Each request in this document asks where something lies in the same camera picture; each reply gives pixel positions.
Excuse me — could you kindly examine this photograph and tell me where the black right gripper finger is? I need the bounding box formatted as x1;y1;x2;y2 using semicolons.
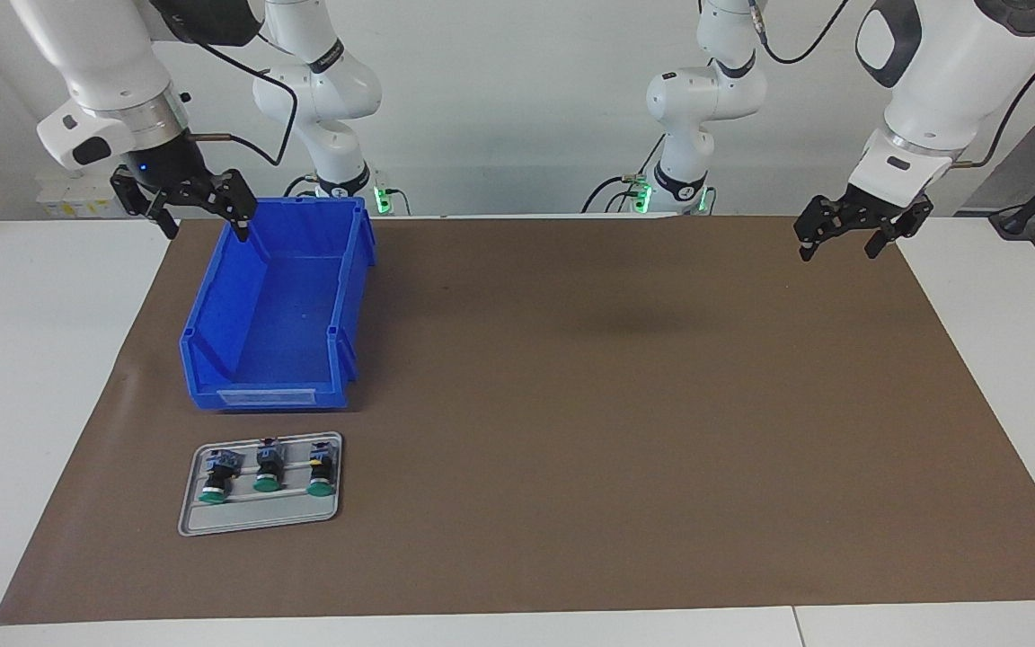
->
111;171;180;240
203;169;258;242

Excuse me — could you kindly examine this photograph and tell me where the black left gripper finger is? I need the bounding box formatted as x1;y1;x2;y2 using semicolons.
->
866;196;934;260
794;196;853;261

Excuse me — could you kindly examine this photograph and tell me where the green push button switch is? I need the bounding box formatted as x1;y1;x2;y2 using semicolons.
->
305;440;339;499
198;447;244;505
252;438;288;494

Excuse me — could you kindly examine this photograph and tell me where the blue plastic storage bin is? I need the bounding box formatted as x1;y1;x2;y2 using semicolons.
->
179;196;378;412

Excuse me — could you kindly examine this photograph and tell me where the brown table mat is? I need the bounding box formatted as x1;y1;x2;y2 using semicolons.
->
0;214;1035;625

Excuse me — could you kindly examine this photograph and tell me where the grey metal tray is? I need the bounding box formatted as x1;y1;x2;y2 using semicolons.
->
177;431;344;538

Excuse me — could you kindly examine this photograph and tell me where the white wall box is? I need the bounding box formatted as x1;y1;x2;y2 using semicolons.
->
37;171;128;218

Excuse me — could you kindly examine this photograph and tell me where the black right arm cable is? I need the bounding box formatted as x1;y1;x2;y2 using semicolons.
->
190;31;300;168

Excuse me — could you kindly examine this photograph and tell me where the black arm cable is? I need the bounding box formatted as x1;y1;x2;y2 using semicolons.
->
190;31;300;168
748;0;1035;169

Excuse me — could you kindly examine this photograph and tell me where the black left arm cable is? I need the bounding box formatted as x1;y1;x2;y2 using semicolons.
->
748;0;1035;169

